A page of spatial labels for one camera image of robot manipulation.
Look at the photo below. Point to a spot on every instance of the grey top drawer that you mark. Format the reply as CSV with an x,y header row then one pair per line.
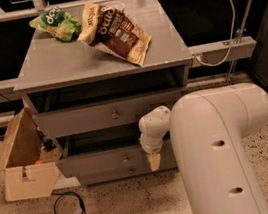
x,y
101,115

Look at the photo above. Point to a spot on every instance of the metal diagonal pole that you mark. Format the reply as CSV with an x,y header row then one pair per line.
x,y
240,32

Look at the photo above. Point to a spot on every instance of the grey bottom drawer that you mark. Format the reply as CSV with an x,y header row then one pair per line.
x,y
114,175

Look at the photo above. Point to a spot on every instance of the open cardboard box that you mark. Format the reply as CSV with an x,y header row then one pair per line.
x,y
30,171

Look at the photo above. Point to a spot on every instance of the brown yellow chip bag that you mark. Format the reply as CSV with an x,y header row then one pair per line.
x,y
113,31

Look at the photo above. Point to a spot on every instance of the grey wall rail shelf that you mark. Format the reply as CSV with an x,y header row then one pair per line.
x,y
213,54

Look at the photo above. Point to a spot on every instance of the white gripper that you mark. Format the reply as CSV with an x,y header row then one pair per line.
x,y
149,146

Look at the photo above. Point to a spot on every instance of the green snack bag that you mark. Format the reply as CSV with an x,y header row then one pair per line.
x,y
58,23

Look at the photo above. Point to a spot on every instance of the grey drawer cabinet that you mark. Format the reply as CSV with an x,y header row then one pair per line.
x,y
58,75

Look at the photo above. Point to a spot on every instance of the grey drawer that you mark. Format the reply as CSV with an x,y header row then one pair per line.
x,y
102,150
114,175
101,115

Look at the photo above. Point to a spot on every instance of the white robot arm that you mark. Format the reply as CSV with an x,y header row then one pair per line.
x,y
206,129

